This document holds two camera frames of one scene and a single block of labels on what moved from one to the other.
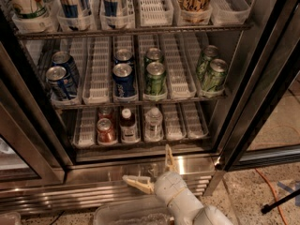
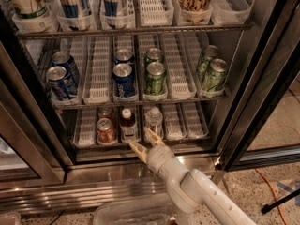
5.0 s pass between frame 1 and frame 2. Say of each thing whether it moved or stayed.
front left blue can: stayed
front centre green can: stayed
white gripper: moved
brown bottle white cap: stayed
